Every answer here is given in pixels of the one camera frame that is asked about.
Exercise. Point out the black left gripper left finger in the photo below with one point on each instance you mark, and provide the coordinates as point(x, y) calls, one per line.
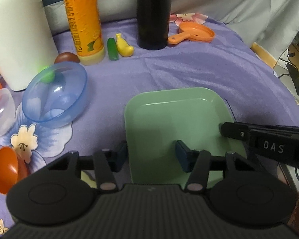
point(106, 162)

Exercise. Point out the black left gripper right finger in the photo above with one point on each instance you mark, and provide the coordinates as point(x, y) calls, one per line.
point(196, 163)

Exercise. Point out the green square plate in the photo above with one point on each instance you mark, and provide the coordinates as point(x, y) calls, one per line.
point(154, 121)

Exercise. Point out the blue translucent bowl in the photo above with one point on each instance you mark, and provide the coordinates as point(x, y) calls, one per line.
point(60, 102)

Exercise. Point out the small orange bowl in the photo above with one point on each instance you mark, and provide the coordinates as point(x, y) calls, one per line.
point(12, 169)

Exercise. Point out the clear plastic bowl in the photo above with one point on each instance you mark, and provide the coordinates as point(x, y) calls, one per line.
point(7, 110)

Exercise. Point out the bright green toy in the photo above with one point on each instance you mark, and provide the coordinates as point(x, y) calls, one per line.
point(48, 77)

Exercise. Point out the green toy vegetable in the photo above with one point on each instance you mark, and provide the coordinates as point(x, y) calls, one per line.
point(112, 50)

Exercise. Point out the brown toy mushroom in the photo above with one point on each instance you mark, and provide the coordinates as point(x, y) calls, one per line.
point(67, 57)

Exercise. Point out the yellow toy banana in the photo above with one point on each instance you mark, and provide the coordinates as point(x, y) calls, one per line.
point(123, 47)

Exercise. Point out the orange toy frying pan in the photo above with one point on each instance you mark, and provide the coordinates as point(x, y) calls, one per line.
point(193, 32)

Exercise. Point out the white thermos jug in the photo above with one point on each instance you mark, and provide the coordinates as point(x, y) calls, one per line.
point(26, 42)

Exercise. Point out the yellow orange bottle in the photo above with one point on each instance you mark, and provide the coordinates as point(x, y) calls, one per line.
point(84, 23)

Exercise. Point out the black tall flask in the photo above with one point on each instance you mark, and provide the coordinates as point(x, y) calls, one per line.
point(153, 23)

